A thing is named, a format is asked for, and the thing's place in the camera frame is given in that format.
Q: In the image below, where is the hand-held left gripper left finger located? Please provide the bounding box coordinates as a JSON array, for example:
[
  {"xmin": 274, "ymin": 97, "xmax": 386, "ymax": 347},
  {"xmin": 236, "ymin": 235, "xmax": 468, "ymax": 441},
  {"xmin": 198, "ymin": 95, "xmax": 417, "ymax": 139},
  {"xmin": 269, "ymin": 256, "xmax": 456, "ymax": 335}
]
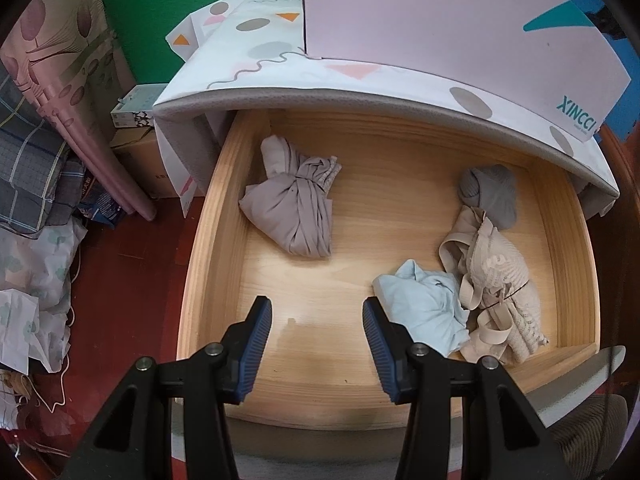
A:
[{"xmin": 57, "ymin": 295, "xmax": 275, "ymax": 480}]

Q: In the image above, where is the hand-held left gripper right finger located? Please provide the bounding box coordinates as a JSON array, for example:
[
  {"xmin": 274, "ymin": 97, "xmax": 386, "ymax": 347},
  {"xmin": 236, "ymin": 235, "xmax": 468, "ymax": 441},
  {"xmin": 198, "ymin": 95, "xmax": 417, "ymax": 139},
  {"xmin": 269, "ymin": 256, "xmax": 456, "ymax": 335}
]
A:
[{"xmin": 362, "ymin": 296, "xmax": 571, "ymax": 480}]

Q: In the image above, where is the light blue underwear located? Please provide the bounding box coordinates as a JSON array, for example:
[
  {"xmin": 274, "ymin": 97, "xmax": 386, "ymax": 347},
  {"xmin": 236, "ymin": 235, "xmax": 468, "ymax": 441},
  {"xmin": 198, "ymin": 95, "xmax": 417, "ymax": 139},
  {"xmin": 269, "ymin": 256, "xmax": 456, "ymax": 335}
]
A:
[{"xmin": 372, "ymin": 259, "xmax": 472, "ymax": 356}]

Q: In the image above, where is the beige lace bra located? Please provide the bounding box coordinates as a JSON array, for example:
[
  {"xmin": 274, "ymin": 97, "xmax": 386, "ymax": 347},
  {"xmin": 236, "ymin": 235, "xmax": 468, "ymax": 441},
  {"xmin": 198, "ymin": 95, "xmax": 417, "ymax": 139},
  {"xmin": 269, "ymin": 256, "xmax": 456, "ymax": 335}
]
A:
[{"xmin": 439, "ymin": 205, "xmax": 550, "ymax": 366}]

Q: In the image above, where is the wooden drawer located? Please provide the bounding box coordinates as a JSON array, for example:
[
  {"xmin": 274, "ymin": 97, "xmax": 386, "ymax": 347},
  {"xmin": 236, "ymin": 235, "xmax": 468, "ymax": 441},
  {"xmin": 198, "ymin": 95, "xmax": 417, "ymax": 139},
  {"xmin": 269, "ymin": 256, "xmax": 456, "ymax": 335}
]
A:
[{"xmin": 170, "ymin": 109, "xmax": 628, "ymax": 480}]

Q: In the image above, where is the grey ribbed sock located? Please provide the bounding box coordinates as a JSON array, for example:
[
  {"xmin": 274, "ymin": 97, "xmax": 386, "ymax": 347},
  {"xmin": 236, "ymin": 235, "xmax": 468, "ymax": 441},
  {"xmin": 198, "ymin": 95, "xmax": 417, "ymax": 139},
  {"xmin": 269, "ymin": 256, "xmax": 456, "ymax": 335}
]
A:
[{"xmin": 459, "ymin": 164, "xmax": 518, "ymax": 231}]

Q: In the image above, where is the taupe cloth bundle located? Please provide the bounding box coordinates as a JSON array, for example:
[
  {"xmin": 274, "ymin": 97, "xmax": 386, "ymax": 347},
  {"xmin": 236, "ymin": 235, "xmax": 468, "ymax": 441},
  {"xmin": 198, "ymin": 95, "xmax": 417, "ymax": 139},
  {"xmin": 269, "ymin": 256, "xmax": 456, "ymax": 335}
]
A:
[{"xmin": 238, "ymin": 135, "xmax": 343, "ymax": 260}]

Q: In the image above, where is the blue packet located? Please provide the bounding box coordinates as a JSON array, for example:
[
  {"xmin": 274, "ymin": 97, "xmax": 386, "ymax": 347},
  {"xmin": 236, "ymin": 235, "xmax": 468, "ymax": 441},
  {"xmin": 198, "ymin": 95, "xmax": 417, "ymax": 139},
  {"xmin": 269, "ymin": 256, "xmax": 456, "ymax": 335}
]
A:
[{"xmin": 75, "ymin": 170, "xmax": 126, "ymax": 228}]

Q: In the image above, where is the brown cardboard box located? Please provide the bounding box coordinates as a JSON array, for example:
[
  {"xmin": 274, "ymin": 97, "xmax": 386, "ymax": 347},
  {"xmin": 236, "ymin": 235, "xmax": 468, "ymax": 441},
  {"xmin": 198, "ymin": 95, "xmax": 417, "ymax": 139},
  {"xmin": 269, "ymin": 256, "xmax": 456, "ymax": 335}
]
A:
[{"xmin": 109, "ymin": 125, "xmax": 181, "ymax": 200}]

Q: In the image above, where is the white floral cloth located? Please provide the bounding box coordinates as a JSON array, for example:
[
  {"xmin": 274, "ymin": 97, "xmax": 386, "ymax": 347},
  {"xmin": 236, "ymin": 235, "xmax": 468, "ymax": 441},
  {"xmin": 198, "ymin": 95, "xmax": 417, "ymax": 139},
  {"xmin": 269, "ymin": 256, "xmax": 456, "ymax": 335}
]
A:
[{"xmin": 0, "ymin": 215, "xmax": 88, "ymax": 373}]

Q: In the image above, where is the small white teal box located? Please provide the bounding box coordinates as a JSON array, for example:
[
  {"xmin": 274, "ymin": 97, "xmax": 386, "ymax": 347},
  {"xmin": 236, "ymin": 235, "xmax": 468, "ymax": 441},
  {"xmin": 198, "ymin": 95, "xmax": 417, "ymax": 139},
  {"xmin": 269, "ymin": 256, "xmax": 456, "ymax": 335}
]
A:
[{"xmin": 110, "ymin": 82, "xmax": 168, "ymax": 131}]

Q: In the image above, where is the patterned mattress with sheet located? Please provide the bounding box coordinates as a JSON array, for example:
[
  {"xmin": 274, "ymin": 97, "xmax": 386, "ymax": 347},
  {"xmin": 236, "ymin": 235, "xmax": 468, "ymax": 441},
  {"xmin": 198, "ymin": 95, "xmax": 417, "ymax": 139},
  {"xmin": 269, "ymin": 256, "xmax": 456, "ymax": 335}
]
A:
[{"xmin": 152, "ymin": 0, "xmax": 618, "ymax": 221}]

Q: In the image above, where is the grey plaid bedding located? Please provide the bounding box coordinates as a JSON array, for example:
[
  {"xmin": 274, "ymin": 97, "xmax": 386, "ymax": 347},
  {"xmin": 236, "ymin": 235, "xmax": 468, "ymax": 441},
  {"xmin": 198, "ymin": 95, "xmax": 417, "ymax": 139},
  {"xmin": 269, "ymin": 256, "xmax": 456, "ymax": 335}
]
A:
[{"xmin": 0, "ymin": 67, "xmax": 88, "ymax": 235}]

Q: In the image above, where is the orange wooden furniture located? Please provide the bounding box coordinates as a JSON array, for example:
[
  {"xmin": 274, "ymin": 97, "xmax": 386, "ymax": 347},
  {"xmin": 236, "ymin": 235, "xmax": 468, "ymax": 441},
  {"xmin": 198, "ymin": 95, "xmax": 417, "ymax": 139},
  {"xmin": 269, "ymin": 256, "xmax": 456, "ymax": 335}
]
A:
[{"xmin": 597, "ymin": 122, "xmax": 640, "ymax": 221}]

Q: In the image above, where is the pink floral cloth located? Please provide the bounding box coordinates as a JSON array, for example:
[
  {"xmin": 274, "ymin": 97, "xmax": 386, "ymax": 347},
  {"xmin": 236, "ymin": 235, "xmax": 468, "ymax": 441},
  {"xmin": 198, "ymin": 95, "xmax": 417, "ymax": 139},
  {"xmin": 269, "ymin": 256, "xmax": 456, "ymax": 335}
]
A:
[{"xmin": 0, "ymin": 0, "xmax": 157, "ymax": 222}]

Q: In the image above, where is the white cable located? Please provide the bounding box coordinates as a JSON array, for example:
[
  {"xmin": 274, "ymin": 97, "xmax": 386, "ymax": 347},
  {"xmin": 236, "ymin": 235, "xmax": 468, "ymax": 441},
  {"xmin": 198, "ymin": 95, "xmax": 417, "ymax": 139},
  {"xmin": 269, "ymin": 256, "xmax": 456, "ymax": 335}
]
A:
[{"xmin": 30, "ymin": 245, "xmax": 83, "ymax": 408}]

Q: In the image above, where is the olive corduroy cloth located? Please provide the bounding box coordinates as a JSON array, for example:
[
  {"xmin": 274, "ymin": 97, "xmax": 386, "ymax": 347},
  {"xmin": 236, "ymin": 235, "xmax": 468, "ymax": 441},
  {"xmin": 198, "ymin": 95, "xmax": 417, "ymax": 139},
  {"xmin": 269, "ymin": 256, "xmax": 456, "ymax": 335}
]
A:
[{"xmin": 547, "ymin": 394, "xmax": 630, "ymax": 480}]

